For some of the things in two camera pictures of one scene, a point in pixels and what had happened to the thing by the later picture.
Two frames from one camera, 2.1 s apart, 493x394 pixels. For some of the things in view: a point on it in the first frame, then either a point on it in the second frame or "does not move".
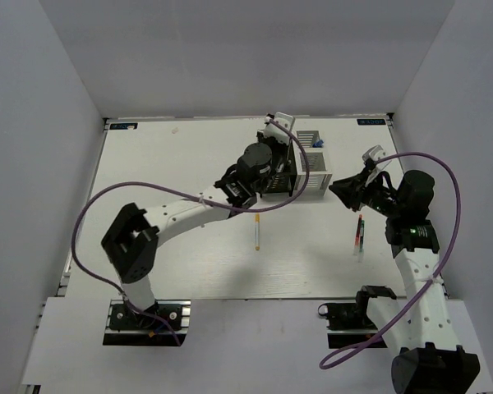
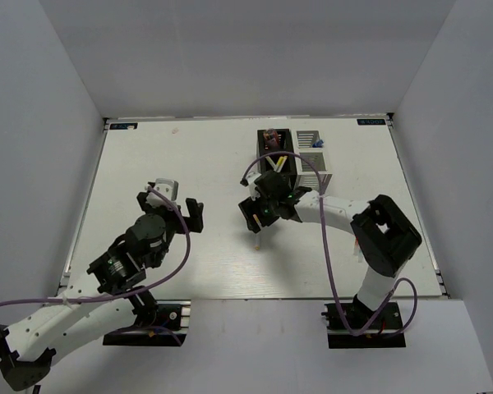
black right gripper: (349, 191) → (250, 208)
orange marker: (257, 221) does not move
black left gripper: (284, 148) → (193, 223)
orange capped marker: (357, 235) does not move
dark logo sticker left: (122, 125) does not move
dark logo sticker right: (370, 121) does not move
